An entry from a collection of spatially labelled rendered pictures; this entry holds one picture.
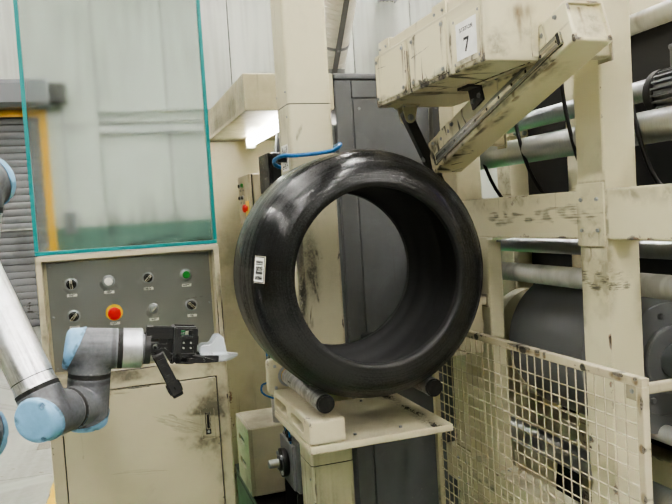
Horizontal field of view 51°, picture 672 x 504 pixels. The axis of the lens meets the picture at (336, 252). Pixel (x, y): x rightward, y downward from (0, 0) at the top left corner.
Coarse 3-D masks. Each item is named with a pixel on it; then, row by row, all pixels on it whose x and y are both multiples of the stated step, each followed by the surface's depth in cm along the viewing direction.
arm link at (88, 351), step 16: (80, 336) 152; (96, 336) 153; (112, 336) 154; (64, 352) 150; (80, 352) 151; (96, 352) 152; (112, 352) 153; (64, 368) 152; (80, 368) 151; (96, 368) 152; (112, 368) 156
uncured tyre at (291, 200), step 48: (288, 192) 159; (336, 192) 159; (384, 192) 193; (432, 192) 167; (240, 240) 173; (288, 240) 156; (432, 240) 195; (240, 288) 169; (288, 288) 156; (432, 288) 196; (480, 288) 175; (288, 336) 157; (384, 336) 195; (432, 336) 170; (336, 384) 162; (384, 384) 165
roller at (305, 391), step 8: (288, 376) 189; (288, 384) 189; (296, 384) 181; (304, 384) 177; (296, 392) 182; (304, 392) 174; (312, 392) 169; (320, 392) 167; (312, 400) 167; (320, 400) 164; (328, 400) 164; (320, 408) 164; (328, 408) 164
